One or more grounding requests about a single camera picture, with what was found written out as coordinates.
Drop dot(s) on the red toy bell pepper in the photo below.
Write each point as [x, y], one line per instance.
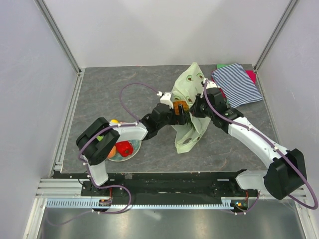
[124, 148]

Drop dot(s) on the aluminium frame post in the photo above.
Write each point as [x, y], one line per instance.
[276, 32]
[58, 34]

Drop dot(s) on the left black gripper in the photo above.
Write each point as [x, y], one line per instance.
[182, 118]

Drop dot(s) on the orange toy pineapple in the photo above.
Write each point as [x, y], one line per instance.
[180, 107]

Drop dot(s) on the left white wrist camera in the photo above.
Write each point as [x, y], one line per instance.
[165, 98]

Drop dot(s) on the green folded cloth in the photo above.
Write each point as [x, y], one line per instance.
[221, 65]

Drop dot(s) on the red yellow toy peach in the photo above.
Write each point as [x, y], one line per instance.
[112, 153]

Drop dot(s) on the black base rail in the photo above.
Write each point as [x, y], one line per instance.
[211, 184]

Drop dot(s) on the right aluminium frame post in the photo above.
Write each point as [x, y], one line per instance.
[276, 32]

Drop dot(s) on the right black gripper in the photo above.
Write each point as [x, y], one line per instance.
[194, 108]

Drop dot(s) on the magenta folded cloth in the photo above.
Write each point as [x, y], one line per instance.
[252, 75]

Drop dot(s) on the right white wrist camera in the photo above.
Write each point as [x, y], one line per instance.
[208, 84]

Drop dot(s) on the grey slotted cable duct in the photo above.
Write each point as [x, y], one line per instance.
[73, 203]

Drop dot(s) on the left aluminium frame post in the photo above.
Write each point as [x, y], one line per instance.
[58, 34]

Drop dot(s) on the patterned ceramic plate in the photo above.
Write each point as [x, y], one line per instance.
[136, 146]

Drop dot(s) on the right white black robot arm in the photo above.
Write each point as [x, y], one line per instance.
[285, 171]

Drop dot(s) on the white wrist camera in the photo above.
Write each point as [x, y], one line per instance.
[165, 98]
[208, 84]

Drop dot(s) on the green toy guava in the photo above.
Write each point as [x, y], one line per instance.
[99, 138]

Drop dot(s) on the blue white striped cloth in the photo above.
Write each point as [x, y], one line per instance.
[237, 85]

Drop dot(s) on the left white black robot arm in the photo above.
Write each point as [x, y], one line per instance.
[97, 141]

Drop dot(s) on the green avocado print plastic bag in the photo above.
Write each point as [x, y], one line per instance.
[185, 88]

